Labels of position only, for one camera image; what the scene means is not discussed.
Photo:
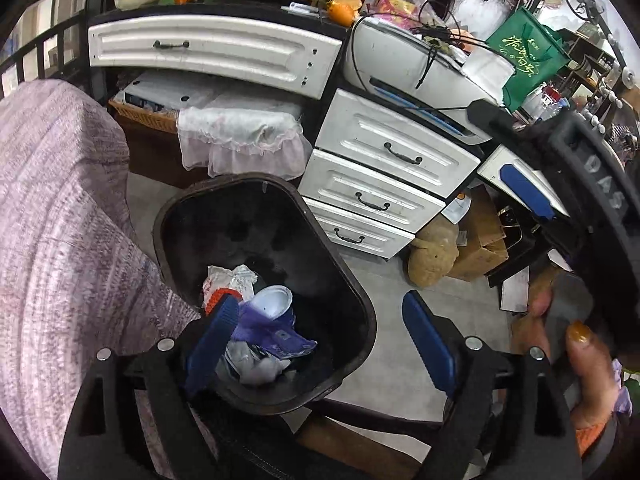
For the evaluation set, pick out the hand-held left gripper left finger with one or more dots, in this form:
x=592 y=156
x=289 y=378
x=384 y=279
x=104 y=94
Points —
x=210 y=347

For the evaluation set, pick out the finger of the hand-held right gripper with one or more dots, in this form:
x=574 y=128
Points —
x=500 y=117
x=527 y=192

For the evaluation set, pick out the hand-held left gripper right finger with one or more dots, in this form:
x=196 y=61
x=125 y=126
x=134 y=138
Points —
x=430 y=347

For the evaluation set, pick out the orange net bag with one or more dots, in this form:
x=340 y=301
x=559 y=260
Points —
x=217 y=302

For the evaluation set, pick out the white blue printed wrapper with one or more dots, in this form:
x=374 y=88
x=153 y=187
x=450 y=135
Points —
x=257 y=365

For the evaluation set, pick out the white paper cup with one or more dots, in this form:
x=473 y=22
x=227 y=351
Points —
x=272 y=302

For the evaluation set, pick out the black trash bin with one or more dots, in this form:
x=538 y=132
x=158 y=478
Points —
x=310 y=240

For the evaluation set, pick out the person's right hand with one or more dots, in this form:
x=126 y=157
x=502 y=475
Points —
x=592 y=385

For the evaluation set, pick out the white cabinet door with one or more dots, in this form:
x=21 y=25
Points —
x=492 y=160

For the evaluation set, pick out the cardboard box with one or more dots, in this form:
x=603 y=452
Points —
x=480 y=240

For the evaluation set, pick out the green tote bag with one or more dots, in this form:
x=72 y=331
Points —
x=527 y=55

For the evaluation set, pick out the white crumpled paper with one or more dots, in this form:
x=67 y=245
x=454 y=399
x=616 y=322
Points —
x=230 y=280

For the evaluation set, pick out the brown lumpy sack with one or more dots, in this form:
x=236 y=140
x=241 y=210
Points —
x=432 y=255

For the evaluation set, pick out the white paper sheet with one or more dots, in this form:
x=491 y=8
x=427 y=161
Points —
x=515 y=290

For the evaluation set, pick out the white small drawer front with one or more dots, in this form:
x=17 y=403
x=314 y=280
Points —
x=355 y=232
x=395 y=145
x=370 y=195

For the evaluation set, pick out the white printer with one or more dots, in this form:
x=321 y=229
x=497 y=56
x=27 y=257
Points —
x=400 y=60

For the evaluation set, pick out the pink yellow packet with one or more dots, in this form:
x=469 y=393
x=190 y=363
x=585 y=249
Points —
x=395 y=6

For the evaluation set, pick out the pink woven tablecloth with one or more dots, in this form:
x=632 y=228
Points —
x=65 y=240

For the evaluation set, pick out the orange fruit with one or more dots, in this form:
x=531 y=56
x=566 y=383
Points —
x=344 y=10

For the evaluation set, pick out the white lace cloth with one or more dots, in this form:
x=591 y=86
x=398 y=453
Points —
x=240 y=135

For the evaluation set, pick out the wicker basket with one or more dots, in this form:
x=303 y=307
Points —
x=142 y=120

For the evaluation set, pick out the white flat box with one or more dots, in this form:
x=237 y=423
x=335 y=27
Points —
x=165 y=92

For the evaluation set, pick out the white long drawer front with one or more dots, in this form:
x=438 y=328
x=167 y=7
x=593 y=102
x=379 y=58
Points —
x=215 y=52

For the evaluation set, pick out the wooden topped black railing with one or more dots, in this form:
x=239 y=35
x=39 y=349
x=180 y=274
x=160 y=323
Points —
x=50 y=45

